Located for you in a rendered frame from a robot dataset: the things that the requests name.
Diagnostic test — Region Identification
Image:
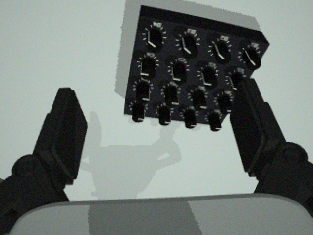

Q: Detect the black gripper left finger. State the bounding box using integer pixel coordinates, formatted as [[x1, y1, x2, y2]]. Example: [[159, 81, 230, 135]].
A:
[[0, 88, 88, 235]]

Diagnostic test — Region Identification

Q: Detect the black knob box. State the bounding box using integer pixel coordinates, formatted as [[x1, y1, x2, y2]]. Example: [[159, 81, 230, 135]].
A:
[[124, 5, 270, 132]]

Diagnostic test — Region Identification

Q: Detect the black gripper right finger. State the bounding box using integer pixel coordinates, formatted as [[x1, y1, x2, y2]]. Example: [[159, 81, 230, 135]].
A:
[[230, 78, 313, 218]]

